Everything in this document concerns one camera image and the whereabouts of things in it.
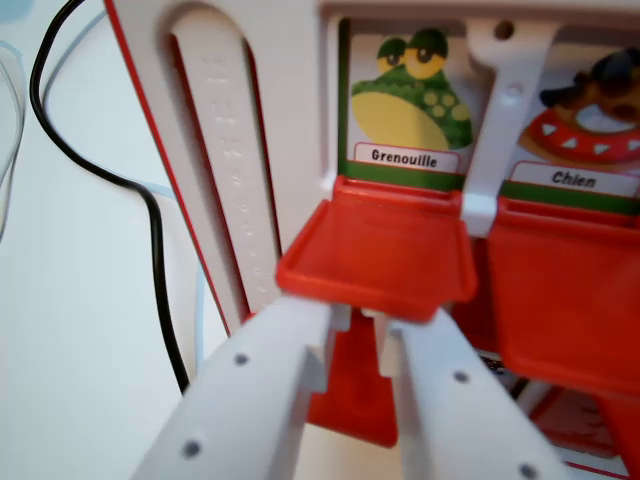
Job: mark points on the red flap of frog window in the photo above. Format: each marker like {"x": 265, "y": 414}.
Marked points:
{"x": 380, "y": 250}

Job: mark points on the red flap of dog window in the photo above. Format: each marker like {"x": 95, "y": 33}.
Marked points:
{"x": 565, "y": 300}

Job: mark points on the red and white game board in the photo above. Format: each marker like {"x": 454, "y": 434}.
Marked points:
{"x": 295, "y": 125}

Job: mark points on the dog picture card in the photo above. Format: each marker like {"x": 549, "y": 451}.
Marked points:
{"x": 575, "y": 150}

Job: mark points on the frog picture card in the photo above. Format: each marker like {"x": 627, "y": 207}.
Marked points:
{"x": 400, "y": 115}

